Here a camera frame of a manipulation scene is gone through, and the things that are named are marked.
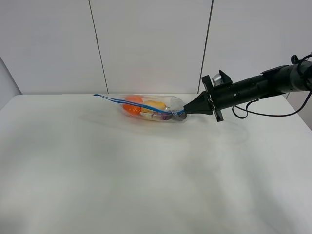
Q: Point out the yellow pear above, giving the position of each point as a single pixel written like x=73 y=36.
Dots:
x=155 y=104

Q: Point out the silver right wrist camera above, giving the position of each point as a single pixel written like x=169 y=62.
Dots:
x=221 y=78

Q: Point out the clear zip bag blue seal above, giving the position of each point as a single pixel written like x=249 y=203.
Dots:
x=149 y=107

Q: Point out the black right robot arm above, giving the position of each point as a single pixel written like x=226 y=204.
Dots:
x=296 y=77

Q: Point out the orange fruit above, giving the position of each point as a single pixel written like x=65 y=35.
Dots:
x=131 y=109

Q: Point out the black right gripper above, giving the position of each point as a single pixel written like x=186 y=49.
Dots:
x=217 y=97

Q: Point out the purple eggplant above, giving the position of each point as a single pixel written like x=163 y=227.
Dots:
x=177 y=117

